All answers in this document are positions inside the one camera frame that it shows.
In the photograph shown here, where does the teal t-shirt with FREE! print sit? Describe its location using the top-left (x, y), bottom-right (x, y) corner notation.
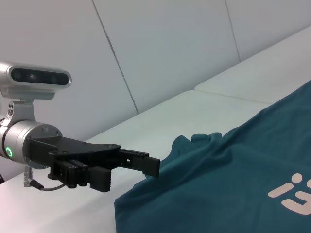
top-left (114, 79), bottom-right (311, 233)

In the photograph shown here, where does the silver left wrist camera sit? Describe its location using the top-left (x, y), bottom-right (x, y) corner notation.
top-left (0, 62), bottom-right (72, 100)

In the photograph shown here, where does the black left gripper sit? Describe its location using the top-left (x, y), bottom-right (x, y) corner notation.
top-left (25, 136), bottom-right (121, 194)

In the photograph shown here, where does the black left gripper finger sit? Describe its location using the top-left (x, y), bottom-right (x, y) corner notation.
top-left (118, 149), bottom-right (160, 178)

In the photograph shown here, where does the left arm cable with connector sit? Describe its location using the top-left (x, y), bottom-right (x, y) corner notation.
top-left (23, 166), bottom-right (66, 192)

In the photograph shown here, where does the silver left camera mount bracket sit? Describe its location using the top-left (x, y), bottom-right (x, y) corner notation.
top-left (6, 98), bottom-right (37, 127)

